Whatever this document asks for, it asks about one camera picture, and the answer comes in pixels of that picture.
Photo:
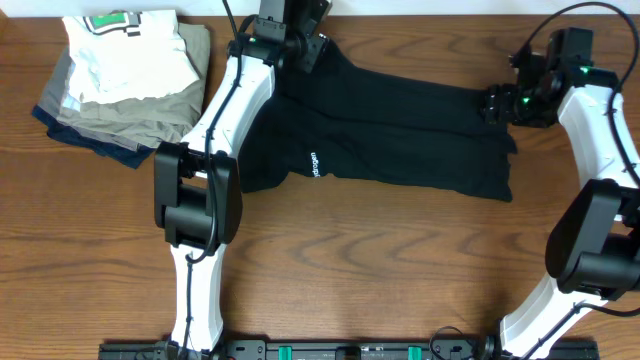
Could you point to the black t-shirt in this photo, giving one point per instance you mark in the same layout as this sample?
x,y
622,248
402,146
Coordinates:
x,y
354,123

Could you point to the navy folded garment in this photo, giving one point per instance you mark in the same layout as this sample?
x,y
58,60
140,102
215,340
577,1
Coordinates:
x,y
68,135

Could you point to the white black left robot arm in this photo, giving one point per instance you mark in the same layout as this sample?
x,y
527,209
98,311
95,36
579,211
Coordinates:
x,y
197,191

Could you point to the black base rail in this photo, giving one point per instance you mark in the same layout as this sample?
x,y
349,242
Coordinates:
x,y
260,350

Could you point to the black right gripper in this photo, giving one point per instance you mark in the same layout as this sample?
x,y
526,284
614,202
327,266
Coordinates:
x,y
497,99

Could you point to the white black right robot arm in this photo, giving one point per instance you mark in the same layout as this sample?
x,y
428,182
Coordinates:
x,y
592,253

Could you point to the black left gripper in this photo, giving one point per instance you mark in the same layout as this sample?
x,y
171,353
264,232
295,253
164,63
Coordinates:
x,y
315,49

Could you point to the beige folded garment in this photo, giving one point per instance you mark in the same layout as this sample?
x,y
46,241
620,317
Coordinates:
x,y
133,123

